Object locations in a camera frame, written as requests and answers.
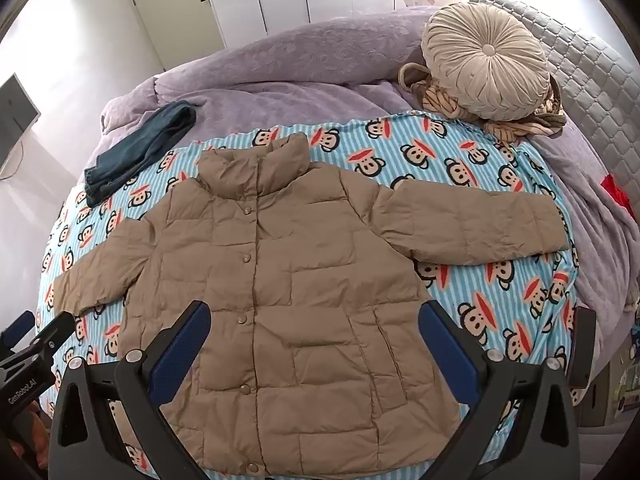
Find tan woven bag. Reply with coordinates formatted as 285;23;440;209
398;62;567;139

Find grey quilted headboard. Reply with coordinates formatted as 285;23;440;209
469;0;640;241

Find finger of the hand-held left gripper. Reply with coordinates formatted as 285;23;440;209
2;310;37;347
29;311;76;361

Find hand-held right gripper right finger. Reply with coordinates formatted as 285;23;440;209
418;301;581;480

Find sticker covered cabinet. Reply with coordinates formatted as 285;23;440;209
595;305;640;427

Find purple fleece duvet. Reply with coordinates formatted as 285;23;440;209
100;5;640;361

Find person's left hand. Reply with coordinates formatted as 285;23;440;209
20;400;55;467

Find round beige pleated cushion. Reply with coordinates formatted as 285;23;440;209
421;2;551;122

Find red cloth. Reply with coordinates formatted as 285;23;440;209
600;174;633;221

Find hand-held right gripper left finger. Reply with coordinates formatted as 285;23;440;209
48;300;211;480

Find tan puffer jacket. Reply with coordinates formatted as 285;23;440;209
52;132;571;477

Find black rectangular device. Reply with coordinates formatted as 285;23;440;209
570;305;599;389

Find thin monitor cable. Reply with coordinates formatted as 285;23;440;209
0;152;27;182

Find white door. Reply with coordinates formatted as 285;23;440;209
118;0;226;72

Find monkey print striped blanket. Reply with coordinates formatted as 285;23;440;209
37;112;581;480

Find dark teal jeans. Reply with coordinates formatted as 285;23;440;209
84;101;197;208

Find flat screen monitor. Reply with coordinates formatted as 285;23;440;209
0;72;42;167

